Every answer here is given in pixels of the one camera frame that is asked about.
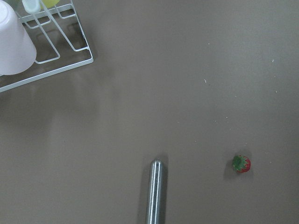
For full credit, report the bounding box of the steel muddler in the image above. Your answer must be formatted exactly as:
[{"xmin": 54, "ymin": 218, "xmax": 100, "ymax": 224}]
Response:
[{"xmin": 145, "ymin": 159, "xmax": 168, "ymax": 224}]

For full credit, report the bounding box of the pink plastic cup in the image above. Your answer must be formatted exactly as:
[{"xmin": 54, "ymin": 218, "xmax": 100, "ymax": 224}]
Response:
[{"xmin": 0, "ymin": 0, "xmax": 36, "ymax": 76}]

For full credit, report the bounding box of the yellow plastic cup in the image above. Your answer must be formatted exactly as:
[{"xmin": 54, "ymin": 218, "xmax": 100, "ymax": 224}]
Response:
[{"xmin": 42, "ymin": 0, "xmax": 60, "ymax": 8}]

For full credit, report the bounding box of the red strawberry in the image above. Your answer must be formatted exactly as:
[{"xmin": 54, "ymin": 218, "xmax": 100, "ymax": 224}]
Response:
[{"xmin": 232, "ymin": 155, "xmax": 251, "ymax": 173}]

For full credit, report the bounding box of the white wire cup rack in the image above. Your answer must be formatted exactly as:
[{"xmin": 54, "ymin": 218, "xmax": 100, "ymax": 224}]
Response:
[{"xmin": 0, "ymin": 0, "xmax": 93, "ymax": 92}]

